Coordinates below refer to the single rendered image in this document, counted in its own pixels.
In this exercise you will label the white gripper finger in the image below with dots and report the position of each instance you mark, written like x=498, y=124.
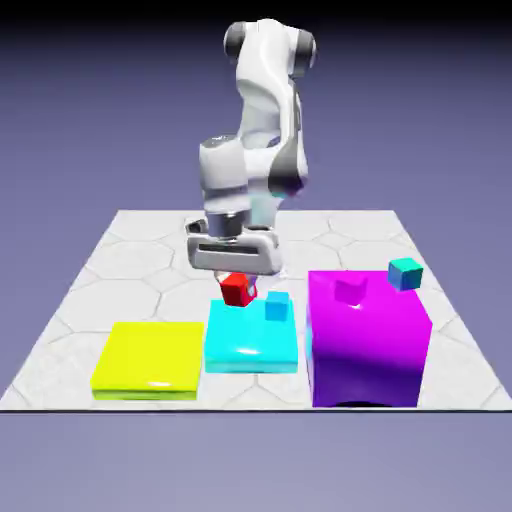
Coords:
x=220, y=276
x=251, y=286

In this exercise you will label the large cyan box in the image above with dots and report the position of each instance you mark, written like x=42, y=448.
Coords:
x=251, y=340

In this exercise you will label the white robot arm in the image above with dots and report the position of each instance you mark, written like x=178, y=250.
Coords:
x=260, y=120

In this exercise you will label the small teal cube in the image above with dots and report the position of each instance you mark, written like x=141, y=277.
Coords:
x=405, y=274

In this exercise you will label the small blue cube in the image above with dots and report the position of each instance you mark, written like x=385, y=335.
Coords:
x=276, y=306

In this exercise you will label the small magenta cube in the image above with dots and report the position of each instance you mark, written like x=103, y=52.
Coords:
x=350, y=290

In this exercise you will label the large yellow box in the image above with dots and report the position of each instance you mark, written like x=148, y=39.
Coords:
x=148, y=360

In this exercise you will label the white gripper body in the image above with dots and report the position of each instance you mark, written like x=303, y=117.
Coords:
x=236, y=254

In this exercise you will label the large magenta box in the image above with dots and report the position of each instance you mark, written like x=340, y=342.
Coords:
x=368, y=340

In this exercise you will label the small red cube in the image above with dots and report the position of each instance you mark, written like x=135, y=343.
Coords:
x=236, y=291

